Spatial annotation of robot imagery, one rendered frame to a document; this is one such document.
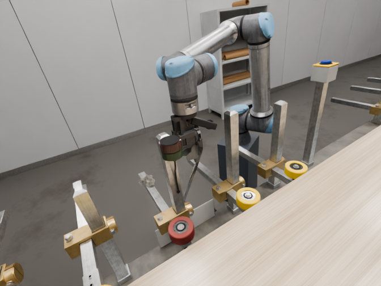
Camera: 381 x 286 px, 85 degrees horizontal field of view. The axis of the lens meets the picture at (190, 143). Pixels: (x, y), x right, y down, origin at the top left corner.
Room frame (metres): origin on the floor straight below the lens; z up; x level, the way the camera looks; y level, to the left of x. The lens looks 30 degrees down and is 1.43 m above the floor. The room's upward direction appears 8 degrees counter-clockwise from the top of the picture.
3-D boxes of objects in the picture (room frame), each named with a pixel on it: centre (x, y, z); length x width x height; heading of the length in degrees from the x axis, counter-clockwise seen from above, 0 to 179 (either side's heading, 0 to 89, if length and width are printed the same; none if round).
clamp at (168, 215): (0.52, 0.09, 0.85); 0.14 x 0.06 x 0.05; 116
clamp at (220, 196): (0.63, -0.13, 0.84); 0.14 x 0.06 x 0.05; 116
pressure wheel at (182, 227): (0.43, 0.07, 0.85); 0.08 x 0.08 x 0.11
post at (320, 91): (0.87, -0.61, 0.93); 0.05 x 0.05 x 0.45; 26
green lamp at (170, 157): (0.49, 0.05, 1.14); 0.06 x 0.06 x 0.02
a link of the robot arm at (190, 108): (0.66, 0.00, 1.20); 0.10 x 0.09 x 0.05; 26
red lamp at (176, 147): (0.49, 0.05, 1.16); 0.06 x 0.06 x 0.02
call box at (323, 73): (0.87, -0.61, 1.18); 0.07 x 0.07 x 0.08; 26
